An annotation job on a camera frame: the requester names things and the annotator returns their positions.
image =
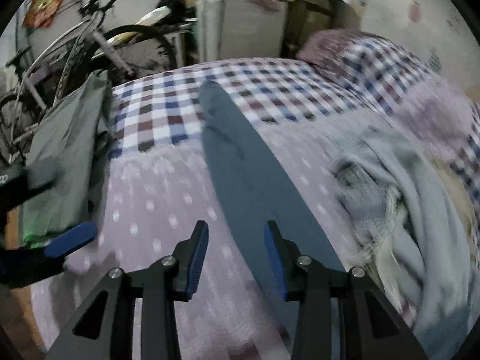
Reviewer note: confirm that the teal garment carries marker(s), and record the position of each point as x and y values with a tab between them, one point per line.
243	165

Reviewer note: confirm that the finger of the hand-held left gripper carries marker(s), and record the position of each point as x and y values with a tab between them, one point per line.
37	189
71	240

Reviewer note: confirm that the dark green garment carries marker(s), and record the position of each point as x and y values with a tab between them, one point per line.
67	150

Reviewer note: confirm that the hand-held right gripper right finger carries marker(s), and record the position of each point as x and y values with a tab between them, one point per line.
275	262

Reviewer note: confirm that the pineapple print wall cloth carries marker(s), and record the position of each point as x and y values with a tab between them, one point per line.
412	7

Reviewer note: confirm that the white cabinet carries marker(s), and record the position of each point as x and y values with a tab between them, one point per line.
243	30

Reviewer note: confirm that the bicycle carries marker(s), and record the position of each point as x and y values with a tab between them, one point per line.
93	33

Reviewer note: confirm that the beige cloth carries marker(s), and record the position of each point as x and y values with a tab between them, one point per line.
461	195

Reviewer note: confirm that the red wall decoration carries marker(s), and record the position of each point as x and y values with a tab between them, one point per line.
45	5

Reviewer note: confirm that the checkered quilt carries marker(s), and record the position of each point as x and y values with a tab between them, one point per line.
375	63

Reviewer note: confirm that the light grey sweatshirt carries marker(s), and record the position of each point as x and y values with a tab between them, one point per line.
423	213

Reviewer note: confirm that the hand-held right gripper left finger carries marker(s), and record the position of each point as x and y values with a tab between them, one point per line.
197	258

